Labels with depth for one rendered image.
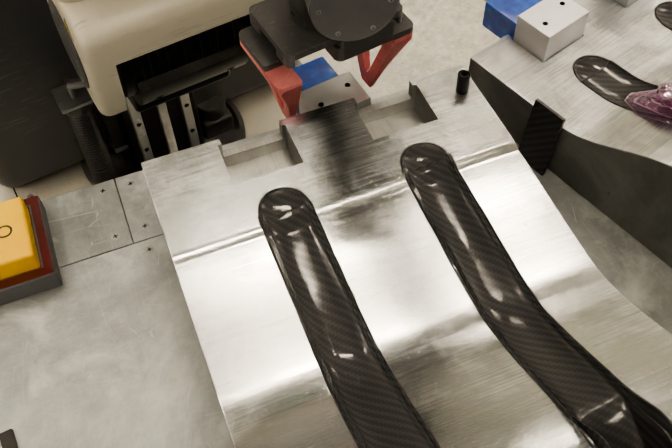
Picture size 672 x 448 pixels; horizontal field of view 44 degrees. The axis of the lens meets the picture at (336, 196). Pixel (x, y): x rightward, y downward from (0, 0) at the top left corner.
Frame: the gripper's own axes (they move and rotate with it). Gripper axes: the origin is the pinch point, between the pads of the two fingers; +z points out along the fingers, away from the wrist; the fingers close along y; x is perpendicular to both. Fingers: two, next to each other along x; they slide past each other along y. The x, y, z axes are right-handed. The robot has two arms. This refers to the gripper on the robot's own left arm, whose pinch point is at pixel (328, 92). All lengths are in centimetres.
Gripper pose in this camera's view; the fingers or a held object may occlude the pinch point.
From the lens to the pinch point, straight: 70.3
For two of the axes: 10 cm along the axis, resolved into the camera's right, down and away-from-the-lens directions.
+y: 8.6, -4.2, 3.0
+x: -5.1, -6.8, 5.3
